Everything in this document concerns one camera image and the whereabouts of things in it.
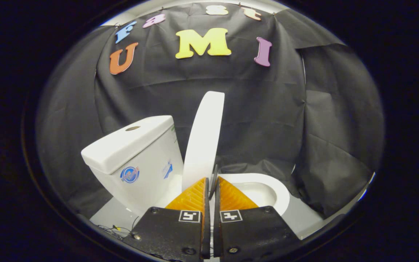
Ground thin black cables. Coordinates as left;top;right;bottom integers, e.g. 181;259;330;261
98;216;140;239

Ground black backdrop cloth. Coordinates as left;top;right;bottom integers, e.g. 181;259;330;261
35;3;385;219

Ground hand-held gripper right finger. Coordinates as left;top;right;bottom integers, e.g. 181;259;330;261
213;176;302;260

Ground white toilet bowl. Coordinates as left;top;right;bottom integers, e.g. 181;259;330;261
159;173;290;233

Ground white toilet tank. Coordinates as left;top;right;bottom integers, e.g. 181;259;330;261
81;115;185;216

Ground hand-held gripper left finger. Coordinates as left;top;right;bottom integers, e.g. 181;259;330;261
122;177;211;260

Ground white toilet lid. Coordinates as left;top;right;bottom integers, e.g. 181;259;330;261
181;91;226;199

